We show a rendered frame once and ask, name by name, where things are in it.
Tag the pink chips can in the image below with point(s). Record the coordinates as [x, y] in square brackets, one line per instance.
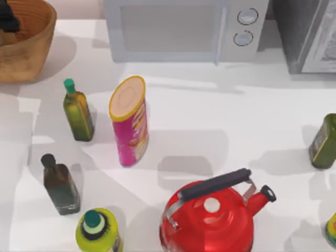
[131, 126]

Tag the green-capped olive oil bottle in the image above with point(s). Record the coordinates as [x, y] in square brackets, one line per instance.
[78, 115]

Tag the pale microwave oven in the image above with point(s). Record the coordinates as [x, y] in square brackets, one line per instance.
[170, 29]

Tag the red kettle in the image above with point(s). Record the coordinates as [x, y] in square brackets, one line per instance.
[210, 220]

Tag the microwave knob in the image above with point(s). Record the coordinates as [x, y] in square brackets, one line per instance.
[247, 16]
[243, 38]

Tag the black-capped dark oil bottle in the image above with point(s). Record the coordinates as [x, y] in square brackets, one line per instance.
[60, 186]

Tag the yellow-green bottle with green cap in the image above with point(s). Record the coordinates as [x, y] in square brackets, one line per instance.
[98, 231]

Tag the dark green square bottle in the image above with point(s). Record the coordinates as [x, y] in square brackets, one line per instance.
[324, 143]

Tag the wooden basket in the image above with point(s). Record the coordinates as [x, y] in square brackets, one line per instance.
[23, 50]

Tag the black object in basket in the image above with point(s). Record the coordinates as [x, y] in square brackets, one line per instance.
[9, 19]

